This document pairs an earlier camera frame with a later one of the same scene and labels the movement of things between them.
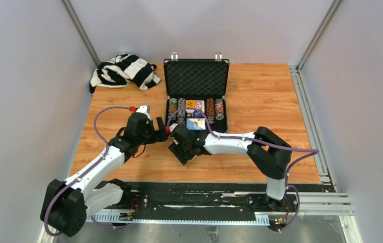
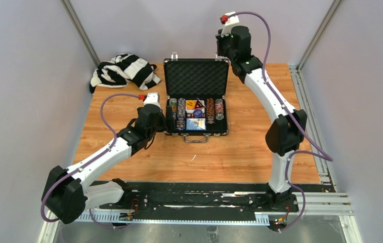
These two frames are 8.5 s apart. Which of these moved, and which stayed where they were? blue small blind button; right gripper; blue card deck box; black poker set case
Moved: right gripper
Stayed: black poker set case; blue card deck box; blue small blind button
